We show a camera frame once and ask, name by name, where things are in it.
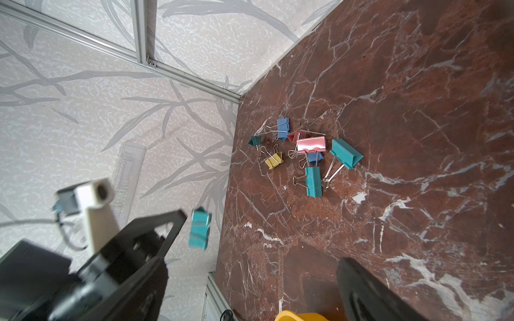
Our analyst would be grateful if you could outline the yellow plastic storage tray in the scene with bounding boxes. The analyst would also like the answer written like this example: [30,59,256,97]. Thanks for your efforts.
[274,310,329,321]

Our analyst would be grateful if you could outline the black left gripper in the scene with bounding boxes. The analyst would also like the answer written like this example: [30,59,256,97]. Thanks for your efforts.
[1,209,187,320]

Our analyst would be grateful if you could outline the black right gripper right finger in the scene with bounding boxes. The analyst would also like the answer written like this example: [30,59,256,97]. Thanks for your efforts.
[337,258,425,321]

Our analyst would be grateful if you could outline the teal striped binder clip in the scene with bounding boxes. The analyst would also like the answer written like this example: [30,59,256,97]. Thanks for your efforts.
[189,207,212,251]

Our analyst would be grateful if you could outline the blue hidden binder clip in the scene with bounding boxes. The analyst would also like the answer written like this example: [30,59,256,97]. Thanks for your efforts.
[307,152,324,167]

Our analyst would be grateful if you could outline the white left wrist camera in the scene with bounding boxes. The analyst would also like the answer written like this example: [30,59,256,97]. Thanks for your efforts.
[56,178,120,255]

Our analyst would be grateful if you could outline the small dark green binder clip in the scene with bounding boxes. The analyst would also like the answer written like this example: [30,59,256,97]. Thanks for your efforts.
[248,135,262,155]

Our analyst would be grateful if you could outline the large teal binder clip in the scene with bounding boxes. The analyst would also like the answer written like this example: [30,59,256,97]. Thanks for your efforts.
[321,139,364,189]

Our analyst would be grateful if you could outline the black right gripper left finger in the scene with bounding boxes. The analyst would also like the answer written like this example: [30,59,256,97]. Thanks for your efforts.
[83,258,168,320]

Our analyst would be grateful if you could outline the small yellow binder clip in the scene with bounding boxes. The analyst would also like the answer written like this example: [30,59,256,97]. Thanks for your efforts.
[260,144,284,170]

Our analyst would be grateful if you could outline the large pink binder clip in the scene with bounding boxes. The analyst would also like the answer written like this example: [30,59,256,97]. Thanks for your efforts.
[297,136,326,155]

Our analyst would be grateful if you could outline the clear acrylic wall shelf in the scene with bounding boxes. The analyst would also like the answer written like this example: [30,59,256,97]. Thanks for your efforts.
[111,141,146,226]

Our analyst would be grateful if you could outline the dark red binder clip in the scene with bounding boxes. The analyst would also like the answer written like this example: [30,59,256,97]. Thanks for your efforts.
[286,130,325,143]

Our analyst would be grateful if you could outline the teal upright binder clip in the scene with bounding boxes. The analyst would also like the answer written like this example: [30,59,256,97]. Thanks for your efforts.
[293,167,323,198]

